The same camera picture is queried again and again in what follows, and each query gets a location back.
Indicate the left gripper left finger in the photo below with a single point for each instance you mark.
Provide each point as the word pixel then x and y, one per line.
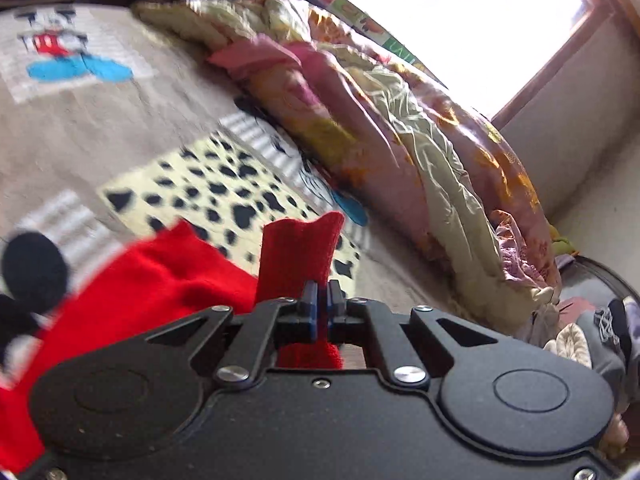
pixel 132 398

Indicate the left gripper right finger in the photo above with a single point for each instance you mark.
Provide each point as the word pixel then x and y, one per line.
pixel 496 390

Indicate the red knit sweater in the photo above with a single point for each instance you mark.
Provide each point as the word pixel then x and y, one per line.
pixel 158 281

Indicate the stack of folded clothes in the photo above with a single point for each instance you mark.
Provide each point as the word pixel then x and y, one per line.
pixel 604 339

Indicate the dark wooden headboard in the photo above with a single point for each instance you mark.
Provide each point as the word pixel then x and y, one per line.
pixel 586 278

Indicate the floral quilted comforter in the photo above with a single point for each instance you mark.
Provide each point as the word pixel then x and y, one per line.
pixel 437 170

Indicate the Mickey Mouse fleece blanket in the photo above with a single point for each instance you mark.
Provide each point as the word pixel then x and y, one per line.
pixel 111 131

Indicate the colourful alphabet play mat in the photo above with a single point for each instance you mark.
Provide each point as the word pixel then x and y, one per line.
pixel 356 19

